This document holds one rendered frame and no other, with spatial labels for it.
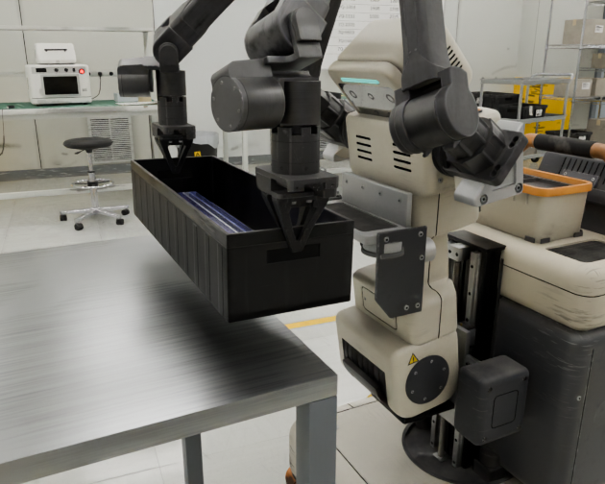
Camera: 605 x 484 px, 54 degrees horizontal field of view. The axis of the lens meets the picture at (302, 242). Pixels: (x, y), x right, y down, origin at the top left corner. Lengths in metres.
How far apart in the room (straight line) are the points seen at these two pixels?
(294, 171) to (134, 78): 0.59
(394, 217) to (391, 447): 0.65
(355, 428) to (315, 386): 0.83
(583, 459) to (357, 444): 0.50
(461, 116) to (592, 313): 0.50
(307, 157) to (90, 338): 0.41
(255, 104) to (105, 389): 0.38
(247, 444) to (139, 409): 1.29
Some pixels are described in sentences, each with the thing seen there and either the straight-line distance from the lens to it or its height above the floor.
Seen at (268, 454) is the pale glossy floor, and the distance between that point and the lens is 1.93.
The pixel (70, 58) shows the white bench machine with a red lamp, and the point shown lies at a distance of 5.03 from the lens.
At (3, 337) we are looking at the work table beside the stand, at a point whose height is 0.80.
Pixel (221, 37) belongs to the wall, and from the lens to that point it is 6.54.
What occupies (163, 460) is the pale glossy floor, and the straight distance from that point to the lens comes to 1.96.
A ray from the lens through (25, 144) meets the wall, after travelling 6.39.
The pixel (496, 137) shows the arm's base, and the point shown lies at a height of 1.06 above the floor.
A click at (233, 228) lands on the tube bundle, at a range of 0.96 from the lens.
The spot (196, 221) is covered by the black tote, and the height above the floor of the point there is 0.96.
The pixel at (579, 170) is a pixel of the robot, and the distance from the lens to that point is 1.50.
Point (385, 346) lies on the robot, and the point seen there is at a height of 0.65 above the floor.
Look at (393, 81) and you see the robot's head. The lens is 0.98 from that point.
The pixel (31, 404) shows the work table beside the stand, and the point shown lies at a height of 0.80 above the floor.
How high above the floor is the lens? 1.18
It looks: 18 degrees down
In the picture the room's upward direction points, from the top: straight up
